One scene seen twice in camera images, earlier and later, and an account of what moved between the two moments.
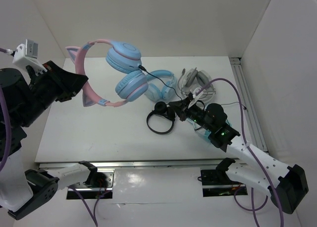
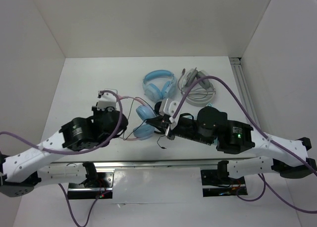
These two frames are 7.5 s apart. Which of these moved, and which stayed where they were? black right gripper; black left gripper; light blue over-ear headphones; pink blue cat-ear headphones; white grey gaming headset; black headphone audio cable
Moved: black headphone audio cable; black left gripper; pink blue cat-ear headphones; black right gripper
Stayed: white grey gaming headset; light blue over-ear headphones
